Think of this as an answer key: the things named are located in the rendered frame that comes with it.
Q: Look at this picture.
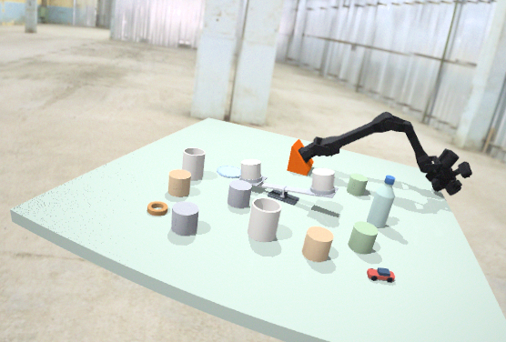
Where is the red toy car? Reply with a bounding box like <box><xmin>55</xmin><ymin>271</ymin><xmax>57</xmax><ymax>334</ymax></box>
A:
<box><xmin>367</xmin><ymin>267</ymin><xmax>395</xmax><ymax>283</ymax></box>

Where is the orange ring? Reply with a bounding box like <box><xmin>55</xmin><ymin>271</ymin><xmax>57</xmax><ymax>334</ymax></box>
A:
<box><xmin>147</xmin><ymin>201</ymin><xmax>167</xmax><ymax>216</ymax></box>

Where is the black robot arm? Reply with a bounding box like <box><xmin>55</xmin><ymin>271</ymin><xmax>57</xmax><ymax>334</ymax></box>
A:
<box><xmin>299</xmin><ymin>112</ymin><xmax>462</xmax><ymax>196</ymax></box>

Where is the beige cylinder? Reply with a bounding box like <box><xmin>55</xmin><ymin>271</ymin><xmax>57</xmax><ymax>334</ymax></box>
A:
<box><xmin>301</xmin><ymin>226</ymin><xmax>334</xmax><ymax>263</ymax></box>
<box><xmin>168</xmin><ymin>170</ymin><xmax>191</xmax><ymax>197</ymax></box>

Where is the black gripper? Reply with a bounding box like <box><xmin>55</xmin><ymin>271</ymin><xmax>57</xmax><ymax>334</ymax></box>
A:
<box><xmin>431</xmin><ymin>161</ymin><xmax>472</xmax><ymax>192</ymax></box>

